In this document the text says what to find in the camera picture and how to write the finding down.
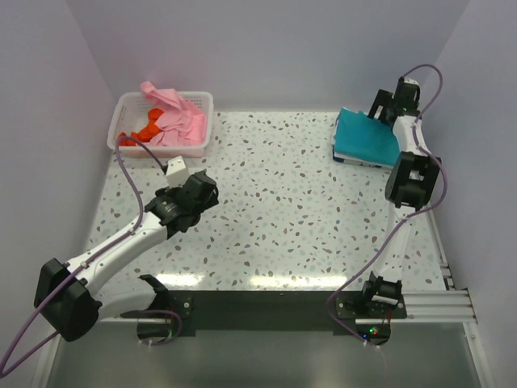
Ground teal t shirt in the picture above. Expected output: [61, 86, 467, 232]
[333, 106, 401, 166]

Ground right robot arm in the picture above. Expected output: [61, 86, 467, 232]
[359, 76, 440, 318]

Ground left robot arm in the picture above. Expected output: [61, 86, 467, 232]
[34, 171, 219, 342]

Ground folded white t shirt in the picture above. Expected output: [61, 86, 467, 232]
[330, 116, 395, 169]

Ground orange t shirt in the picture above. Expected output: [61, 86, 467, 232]
[119, 108, 164, 146]

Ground pink t shirt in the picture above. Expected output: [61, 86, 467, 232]
[141, 81, 207, 147]

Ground white plastic basket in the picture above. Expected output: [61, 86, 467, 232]
[107, 91, 214, 158]

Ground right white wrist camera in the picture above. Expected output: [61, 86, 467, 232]
[400, 77, 419, 87]

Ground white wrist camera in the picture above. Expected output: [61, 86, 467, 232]
[400, 77, 419, 87]
[165, 156, 190, 188]

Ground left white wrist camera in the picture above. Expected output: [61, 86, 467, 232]
[165, 156, 190, 188]

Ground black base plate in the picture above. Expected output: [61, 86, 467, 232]
[120, 289, 405, 348]

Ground aluminium frame rail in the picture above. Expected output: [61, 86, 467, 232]
[393, 105, 481, 324]

